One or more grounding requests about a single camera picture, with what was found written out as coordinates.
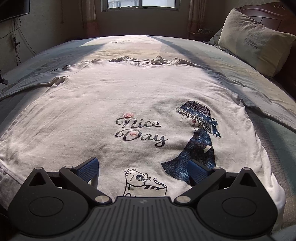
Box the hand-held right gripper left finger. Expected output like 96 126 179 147
29 157 112 207

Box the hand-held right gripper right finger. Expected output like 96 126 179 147
174 159 257 207

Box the white printed long-sleeve shirt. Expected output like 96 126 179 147
0 56 296 234

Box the pink patterned curtain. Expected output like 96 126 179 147
80 0 100 39
188 0 206 40

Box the blue-grey pillow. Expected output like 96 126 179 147
208 28 229 55

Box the pastel checked bed sheet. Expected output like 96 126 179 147
0 35 296 241

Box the wooden nightstand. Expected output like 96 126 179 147
188 30 215 42

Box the cream printed pillow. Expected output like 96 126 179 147
217 8 296 78

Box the window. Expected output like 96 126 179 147
100 0 181 11

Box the wooden bed headboard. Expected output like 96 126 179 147
236 0 296 100

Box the black wall cable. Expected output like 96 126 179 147
17 20 36 51
13 20 22 64

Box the black wall television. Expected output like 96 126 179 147
0 0 30 22

